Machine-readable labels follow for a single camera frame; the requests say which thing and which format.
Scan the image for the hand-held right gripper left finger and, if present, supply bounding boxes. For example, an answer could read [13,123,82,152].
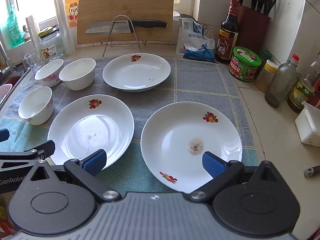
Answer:
[30,149,122,204]

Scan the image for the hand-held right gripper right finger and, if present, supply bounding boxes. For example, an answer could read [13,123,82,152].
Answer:
[187,151,279,203]

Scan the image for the white plate with fruit print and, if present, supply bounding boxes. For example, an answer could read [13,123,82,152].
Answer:
[102,53,171,92]
[47,94,135,172]
[140,101,243,194]

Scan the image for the white bowl with pink flowers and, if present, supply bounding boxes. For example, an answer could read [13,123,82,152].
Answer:
[34,59,64,88]
[18,86,54,126]

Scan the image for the plain white bowl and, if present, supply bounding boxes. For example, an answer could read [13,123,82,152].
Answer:
[59,58,96,91]

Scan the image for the metal sink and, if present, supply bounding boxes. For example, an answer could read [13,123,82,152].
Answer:
[0,67,32,110]

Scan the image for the grey checkered towel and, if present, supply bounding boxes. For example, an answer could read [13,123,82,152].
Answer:
[0,57,259,198]

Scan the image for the clear glass cup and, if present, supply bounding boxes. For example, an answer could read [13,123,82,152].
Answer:
[23,49,46,74]

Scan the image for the glass jar with lid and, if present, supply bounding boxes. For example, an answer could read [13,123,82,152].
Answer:
[37,27,67,64]

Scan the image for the spice jar with yellow lid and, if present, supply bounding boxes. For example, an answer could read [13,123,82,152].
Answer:
[254,59,279,93]

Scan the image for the white plastic container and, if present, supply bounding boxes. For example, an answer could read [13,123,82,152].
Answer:
[294,101,320,144]

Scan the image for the glass bottle with red cap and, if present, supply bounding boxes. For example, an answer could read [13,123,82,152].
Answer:
[264,53,300,109]

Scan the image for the green detergent bottle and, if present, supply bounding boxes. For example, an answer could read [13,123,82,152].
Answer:
[4,4,24,48]

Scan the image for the sauce jar with green lid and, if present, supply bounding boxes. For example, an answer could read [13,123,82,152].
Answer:
[228,46,262,83]

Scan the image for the oil bottle with yellow label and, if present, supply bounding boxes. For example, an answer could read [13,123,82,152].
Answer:
[287,61,320,114]

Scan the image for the white and blue salt bag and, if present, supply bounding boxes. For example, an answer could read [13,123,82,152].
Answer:
[175,14,216,63]

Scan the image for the dark vinegar bottle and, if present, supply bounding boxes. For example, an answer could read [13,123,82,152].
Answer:
[215,0,241,64]

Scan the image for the small jar with green cap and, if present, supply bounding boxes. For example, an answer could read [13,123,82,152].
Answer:
[258,50,273,67]

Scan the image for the tall stack of plastic cups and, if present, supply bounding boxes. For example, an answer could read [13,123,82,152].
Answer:
[53,0,76,56]

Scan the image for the brown knife block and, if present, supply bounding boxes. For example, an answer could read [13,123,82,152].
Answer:
[236,4,272,55]

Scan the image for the orange liquid jug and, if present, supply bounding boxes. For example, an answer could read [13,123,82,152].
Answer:
[63,0,81,29]

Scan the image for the bamboo cutting board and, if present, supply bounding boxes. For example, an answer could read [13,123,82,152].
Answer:
[76,0,175,46]

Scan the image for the black scissors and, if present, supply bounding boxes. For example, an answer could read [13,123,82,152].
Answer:
[262,0,278,16]

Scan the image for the dark utensil handle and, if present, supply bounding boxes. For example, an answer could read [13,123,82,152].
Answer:
[303,165,320,178]

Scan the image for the black handled kitchen knife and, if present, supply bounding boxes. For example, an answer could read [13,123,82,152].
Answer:
[85,19,169,34]

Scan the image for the metal wire rack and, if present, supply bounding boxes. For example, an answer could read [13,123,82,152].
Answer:
[101,15,147,57]

